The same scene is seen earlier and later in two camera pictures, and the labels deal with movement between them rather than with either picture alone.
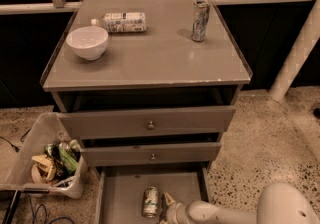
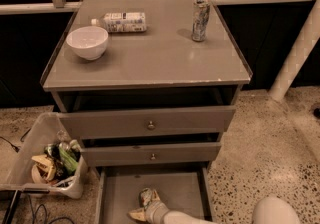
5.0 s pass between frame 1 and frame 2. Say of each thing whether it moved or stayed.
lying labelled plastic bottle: stayed
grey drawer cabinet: stayed
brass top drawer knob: stayed
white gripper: moved
